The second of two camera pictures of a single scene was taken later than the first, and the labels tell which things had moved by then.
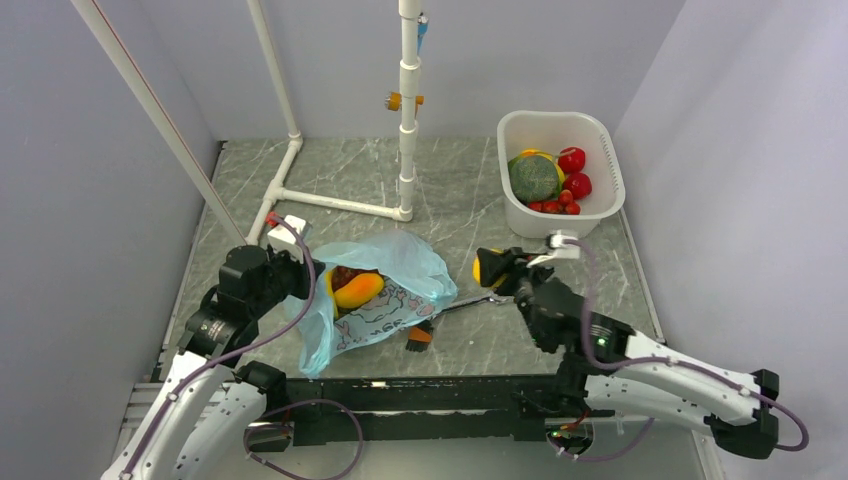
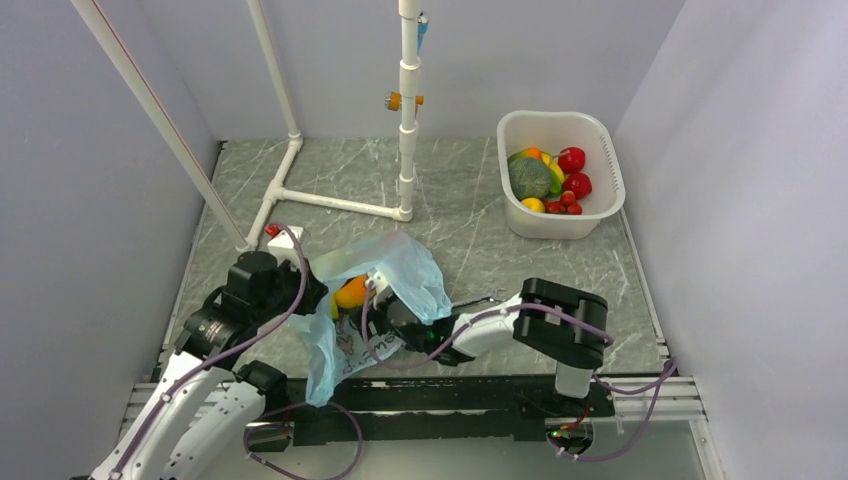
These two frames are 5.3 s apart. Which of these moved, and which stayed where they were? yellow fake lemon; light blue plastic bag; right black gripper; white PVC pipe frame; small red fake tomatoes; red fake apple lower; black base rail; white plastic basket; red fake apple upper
Moved: right black gripper; light blue plastic bag; yellow fake lemon
Stayed: white PVC pipe frame; white plastic basket; red fake apple lower; small red fake tomatoes; red fake apple upper; black base rail
